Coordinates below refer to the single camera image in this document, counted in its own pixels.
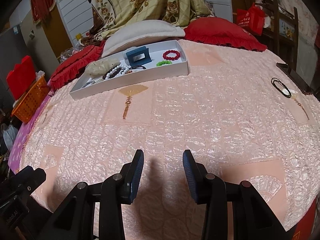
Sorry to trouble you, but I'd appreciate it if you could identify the white pearl bead necklace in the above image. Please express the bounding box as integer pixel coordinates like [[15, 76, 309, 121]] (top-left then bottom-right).
[[103, 63, 131, 81]]

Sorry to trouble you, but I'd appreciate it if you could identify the brown elastic hair tie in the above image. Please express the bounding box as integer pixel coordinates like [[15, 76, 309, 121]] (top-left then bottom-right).
[[126, 64, 148, 75]]

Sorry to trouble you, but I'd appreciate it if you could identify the cream dotted organza scrunchie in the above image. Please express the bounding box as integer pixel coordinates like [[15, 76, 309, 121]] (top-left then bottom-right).
[[85, 59, 120, 76]]

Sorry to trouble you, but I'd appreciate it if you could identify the red bead bracelet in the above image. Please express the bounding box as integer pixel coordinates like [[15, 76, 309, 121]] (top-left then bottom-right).
[[162, 49, 181, 61]]

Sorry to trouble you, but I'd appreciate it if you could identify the blue rectangular hair claw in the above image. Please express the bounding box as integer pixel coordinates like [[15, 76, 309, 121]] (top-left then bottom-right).
[[125, 46, 152, 67]]

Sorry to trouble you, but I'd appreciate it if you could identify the white plastic bag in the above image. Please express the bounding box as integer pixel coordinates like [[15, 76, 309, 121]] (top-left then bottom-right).
[[1, 124, 18, 152]]

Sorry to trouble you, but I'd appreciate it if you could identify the orange plastic basket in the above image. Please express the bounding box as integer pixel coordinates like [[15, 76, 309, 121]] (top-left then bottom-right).
[[11, 75, 50, 124]]

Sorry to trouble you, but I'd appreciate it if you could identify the pink textured bedspread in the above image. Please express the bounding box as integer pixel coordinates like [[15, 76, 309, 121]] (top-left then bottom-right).
[[20, 40, 319, 239]]

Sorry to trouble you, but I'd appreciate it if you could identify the red box in basket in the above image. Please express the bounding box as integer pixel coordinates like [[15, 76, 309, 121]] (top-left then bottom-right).
[[6, 55, 36, 100]]

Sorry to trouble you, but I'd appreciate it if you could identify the white shallow cardboard tray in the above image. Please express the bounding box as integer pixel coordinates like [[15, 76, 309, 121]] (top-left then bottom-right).
[[69, 40, 189, 100]]

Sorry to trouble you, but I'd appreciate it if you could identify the red ruffled cushion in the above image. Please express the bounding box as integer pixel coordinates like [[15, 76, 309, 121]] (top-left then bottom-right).
[[48, 41, 105, 91]]

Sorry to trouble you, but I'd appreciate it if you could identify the grey refrigerator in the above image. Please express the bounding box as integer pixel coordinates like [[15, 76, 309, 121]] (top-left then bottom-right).
[[0, 24, 33, 106]]

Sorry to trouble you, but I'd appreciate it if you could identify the crumpled clear plastic bag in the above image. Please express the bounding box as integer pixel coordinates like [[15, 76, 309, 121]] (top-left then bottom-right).
[[57, 42, 84, 63]]

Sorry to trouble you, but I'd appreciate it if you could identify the dark phone on bed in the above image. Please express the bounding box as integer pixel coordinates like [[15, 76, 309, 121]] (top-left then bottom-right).
[[276, 62, 314, 95]]

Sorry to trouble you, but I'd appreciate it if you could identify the white pillow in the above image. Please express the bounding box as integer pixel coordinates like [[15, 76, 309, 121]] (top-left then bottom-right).
[[101, 20, 185, 57]]

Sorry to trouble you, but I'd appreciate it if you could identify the red pillow at right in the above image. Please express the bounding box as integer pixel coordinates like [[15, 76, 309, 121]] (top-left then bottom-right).
[[184, 17, 267, 52]]

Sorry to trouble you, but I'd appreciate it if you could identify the red shopping bag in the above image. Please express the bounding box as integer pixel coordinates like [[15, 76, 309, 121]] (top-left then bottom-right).
[[236, 3, 265, 36]]

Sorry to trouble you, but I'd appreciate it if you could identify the floral beige quilt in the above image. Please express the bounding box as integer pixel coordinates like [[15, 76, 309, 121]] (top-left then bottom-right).
[[81, 0, 214, 46]]

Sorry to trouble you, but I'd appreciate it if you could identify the black hair tie loop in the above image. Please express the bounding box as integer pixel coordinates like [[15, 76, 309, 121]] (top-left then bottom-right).
[[271, 77, 292, 99]]

